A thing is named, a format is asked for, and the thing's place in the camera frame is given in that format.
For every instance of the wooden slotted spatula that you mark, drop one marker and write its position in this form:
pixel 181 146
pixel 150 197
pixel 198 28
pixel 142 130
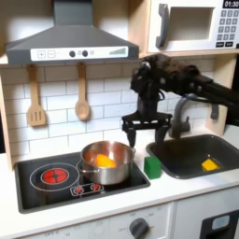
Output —
pixel 36 115

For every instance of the green toy block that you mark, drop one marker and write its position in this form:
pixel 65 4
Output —
pixel 152 168

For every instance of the dark grey tap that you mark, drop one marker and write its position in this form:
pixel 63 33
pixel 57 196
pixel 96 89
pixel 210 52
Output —
pixel 178 124

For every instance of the black cabinet door panel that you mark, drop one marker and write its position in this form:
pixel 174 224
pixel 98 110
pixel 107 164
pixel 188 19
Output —
pixel 208 231

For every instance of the orange toy vegetable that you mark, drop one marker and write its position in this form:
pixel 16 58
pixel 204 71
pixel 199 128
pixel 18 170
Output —
pixel 105 161

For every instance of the yellow toy block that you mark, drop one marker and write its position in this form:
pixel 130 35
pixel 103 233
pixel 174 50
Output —
pixel 210 165

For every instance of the steel pot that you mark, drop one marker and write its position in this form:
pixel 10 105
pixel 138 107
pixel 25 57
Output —
pixel 109 175

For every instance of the grey range hood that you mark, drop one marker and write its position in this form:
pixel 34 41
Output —
pixel 71 39

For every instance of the dark grey sink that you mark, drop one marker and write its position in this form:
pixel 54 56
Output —
pixel 186 161

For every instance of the white toy microwave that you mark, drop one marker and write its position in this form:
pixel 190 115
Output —
pixel 193 43

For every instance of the wooden spoon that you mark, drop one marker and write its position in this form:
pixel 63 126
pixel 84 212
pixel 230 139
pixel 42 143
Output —
pixel 82 109

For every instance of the grey oven knob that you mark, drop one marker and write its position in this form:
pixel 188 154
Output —
pixel 138 228

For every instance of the black toy stove top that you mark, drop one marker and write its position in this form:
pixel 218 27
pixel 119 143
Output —
pixel 31 199

